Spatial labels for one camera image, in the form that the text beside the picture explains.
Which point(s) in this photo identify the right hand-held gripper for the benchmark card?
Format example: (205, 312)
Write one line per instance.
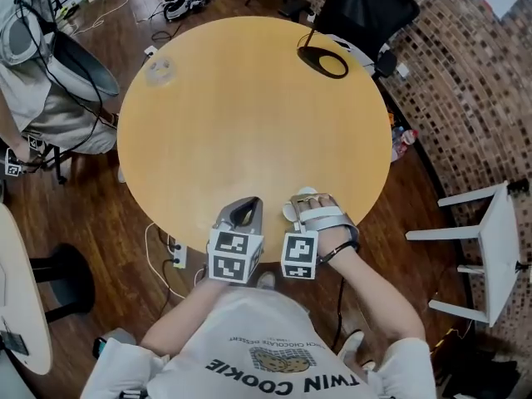
(299, 252)

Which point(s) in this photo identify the white dome-shaped worn device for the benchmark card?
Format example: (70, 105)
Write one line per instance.
(83, 77)

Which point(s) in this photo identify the person's left forearm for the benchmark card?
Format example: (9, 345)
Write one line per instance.
(183, 322)

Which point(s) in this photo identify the person's white printed shirt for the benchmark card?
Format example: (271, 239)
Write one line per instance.
(257, 318)

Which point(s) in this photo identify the grey trash bin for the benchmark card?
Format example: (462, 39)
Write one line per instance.
(120, 335)

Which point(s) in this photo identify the white paper cup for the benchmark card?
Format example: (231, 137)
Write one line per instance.
(287, 211)

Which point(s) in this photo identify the plastic bottle red label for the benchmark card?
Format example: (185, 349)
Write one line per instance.
(398, 148)

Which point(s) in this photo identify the black desk lamp base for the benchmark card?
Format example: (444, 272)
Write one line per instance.
(307, 54)

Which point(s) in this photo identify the black wrist band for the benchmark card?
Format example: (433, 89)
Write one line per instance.
(345, 246)

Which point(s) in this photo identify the black bag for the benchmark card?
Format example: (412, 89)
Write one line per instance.
(478, 372)

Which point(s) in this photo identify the person's right forearm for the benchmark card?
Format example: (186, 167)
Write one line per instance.
(374, 297)

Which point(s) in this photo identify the round yellow wooden table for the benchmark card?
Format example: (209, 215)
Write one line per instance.
(249, 119)

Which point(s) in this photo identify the black clamp device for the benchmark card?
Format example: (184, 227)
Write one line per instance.
(517, 186)

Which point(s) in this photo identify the black mesh office chair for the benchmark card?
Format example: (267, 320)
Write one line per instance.
(361, 6)

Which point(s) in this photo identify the plastic bottle red cap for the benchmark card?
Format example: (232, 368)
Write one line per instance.
(409, 136)

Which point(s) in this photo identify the black keypad device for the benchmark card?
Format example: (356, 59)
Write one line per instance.
(14, 343)

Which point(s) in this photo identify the person's white shoe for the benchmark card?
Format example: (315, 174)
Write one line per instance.
(266, 281)
(352, 343)

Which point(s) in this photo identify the person's right hand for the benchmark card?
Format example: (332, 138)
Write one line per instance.
(320, 201)

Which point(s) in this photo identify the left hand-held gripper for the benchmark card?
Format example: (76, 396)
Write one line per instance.
(226, 260)

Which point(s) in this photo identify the white power strip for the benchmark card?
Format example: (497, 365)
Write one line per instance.
(179, 260)

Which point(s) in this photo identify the round white table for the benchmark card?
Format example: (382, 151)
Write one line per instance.
(21, 297)

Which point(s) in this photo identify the black and white helmet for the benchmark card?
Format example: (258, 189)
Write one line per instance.
(178, 4)

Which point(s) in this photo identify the white wooden bench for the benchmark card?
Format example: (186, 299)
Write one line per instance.
(500, 256)

